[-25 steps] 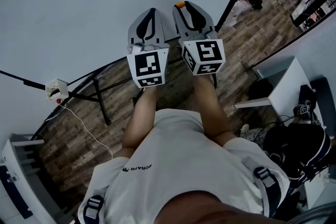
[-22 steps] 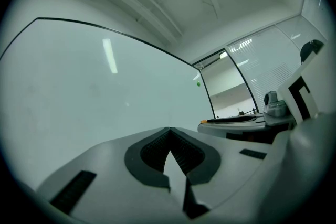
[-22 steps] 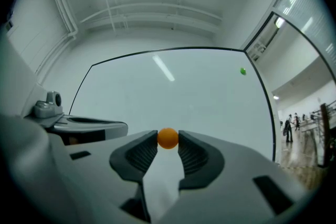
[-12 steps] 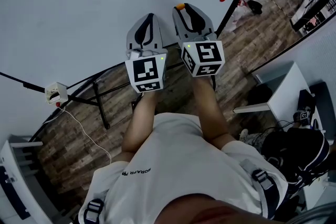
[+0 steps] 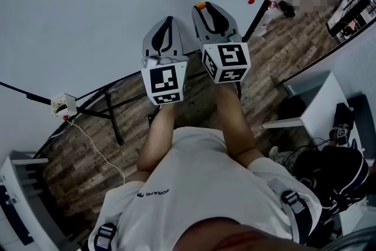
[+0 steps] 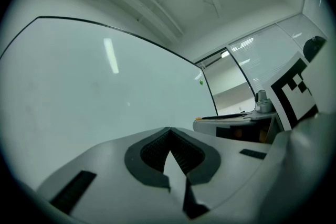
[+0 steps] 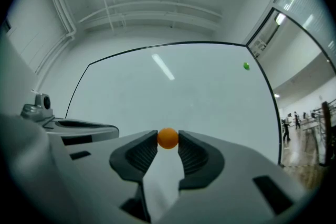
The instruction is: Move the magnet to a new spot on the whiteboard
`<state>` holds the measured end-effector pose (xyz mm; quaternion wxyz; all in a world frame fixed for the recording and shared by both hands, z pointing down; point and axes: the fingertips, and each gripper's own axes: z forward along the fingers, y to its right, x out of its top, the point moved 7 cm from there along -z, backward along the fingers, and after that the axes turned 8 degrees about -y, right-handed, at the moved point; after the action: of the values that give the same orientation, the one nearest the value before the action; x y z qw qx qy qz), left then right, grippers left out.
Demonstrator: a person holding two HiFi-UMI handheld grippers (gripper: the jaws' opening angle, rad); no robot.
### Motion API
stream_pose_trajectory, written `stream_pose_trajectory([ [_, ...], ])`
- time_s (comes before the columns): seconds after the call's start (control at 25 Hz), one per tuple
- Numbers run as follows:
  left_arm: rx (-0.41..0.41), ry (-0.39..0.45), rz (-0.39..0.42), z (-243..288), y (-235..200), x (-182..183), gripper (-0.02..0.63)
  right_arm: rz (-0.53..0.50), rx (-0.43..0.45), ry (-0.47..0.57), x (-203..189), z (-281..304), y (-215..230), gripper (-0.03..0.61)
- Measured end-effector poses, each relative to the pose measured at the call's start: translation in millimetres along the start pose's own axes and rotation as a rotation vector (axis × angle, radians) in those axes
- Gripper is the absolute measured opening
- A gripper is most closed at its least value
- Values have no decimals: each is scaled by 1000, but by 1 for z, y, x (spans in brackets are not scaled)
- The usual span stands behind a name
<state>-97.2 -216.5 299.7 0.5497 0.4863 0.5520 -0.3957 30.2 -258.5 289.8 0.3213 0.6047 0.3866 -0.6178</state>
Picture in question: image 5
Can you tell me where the clear water jug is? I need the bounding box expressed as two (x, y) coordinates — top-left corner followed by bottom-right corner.
(260, 0), (280, 36)

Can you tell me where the black backpack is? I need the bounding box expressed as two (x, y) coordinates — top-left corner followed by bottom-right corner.
(293, 145), (370, 216)

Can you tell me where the white whiteboard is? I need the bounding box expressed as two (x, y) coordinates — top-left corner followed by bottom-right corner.
(0, 0), (294, 103)

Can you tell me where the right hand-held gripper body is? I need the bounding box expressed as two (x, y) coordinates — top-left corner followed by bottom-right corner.
(195, 34), (251, 85)

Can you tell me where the white shelf unit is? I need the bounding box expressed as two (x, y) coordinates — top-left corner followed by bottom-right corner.
(0, 150), (69, 251)

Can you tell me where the white desk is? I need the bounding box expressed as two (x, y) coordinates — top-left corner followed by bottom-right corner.
(261, 71), (368, 157)

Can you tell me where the spare hand-held gripper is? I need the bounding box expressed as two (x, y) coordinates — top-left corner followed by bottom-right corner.
(328, 123), (354, 146)

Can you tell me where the white cable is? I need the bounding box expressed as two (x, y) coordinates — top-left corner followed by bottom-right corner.
(48, 119), (126, 186)

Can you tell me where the white box with red button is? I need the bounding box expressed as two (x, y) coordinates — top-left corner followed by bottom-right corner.
(50, 93), (78, 122)

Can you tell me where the person's right leg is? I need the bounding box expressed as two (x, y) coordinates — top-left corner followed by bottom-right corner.
(268, 146), (298, 175)

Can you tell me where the white t-shirt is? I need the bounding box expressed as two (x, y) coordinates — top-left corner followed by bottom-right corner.
(88, 126), (323, 251)

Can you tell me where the black bag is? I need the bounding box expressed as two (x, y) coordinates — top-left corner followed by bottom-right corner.
(278, 0), (296, 18)

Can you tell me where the black folding table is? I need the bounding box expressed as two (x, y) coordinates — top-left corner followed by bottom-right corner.
(325, 0), (376, 38)

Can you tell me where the black box device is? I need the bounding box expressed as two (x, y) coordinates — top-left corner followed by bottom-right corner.
(333, 102), (357, 130)

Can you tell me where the person's right forearm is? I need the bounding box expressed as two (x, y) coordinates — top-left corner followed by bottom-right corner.
(216, 82), (256, 157)

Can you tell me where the person's left forearm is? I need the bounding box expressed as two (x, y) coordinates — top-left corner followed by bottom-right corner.
(136, 102), (177, 173)

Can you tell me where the person's chin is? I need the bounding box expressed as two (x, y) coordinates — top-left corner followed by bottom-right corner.
(179, 216), (321, 251)

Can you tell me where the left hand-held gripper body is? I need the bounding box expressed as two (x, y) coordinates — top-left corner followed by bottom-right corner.
(140, 54), (190, 106)

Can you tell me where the grey harness strap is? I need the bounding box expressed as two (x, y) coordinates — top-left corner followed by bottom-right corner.
(93, 222), (118, 251)
(280, 190), (312, 245)

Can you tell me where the dark blue mat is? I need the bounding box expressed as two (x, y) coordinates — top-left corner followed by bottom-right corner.
(346, 93), (374, 154)

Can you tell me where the small white module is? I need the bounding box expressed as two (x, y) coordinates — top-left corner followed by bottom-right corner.
(143, 56), (161, 69)

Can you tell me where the black whiteboard stand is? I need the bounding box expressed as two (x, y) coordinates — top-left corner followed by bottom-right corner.
(75, 66), (243, 146)

